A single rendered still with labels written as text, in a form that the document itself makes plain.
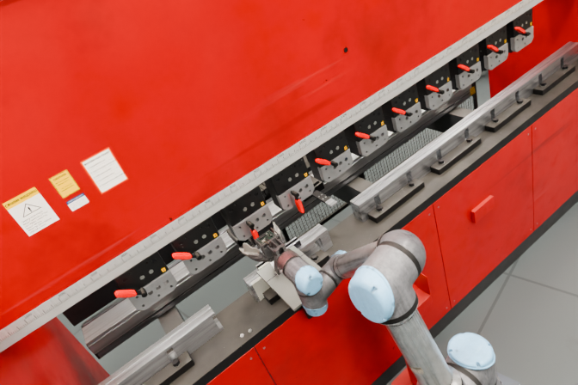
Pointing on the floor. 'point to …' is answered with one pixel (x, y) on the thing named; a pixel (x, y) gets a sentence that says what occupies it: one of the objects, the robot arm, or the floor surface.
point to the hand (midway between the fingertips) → (257, 237)
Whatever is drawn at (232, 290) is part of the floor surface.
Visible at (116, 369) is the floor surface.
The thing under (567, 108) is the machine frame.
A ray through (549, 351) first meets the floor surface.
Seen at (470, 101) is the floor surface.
